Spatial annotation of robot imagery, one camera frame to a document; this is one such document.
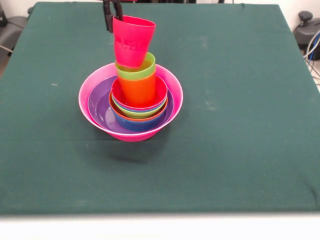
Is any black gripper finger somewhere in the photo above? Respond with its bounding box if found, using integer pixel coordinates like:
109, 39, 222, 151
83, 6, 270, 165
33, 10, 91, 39
112, 0, 125, 23
101, 0, 114, 34

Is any pinkish red cup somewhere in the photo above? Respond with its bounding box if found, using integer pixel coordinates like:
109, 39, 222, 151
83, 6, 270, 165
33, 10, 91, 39
112, 15, 157, 69

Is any green cup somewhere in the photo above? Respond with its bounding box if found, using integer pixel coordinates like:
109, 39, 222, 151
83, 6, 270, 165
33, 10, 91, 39
114, 51, 157, 81

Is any small pinkish red bowl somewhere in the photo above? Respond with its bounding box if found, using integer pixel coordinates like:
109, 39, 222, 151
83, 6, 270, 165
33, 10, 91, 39
111, 75, 168, 111

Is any orange cup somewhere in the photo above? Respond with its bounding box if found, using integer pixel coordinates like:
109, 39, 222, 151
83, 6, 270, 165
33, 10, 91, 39
117, 72, 157, 108

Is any purple bowl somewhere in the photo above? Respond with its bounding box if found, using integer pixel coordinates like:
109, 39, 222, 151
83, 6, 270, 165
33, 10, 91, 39
87, 75, 175, 134

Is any green bowl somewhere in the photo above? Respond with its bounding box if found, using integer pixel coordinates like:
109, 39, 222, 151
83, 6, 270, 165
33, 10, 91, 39
111, 97, 167, 120

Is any dark blue bowl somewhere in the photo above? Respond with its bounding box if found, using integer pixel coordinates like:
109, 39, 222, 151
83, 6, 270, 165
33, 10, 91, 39
111, 96, 168, 113

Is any orange bowl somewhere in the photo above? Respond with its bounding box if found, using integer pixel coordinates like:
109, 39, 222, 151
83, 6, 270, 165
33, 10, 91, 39
108, 91, 169, 123

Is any light blue bowl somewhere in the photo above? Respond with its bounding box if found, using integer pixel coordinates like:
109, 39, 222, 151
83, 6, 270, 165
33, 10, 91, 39
111, 104, 168, 133

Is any large pink bowl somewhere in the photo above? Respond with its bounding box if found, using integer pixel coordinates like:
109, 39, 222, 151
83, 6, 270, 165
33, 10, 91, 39
78, 62, 184, 143

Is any dark green tablecloth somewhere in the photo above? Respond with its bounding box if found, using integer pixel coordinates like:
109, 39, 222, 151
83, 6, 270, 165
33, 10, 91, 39
0, 1, 320, 216

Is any tangle of cables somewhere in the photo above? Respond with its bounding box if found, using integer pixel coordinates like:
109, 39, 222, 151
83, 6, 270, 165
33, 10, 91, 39
303, 31, 320, 87

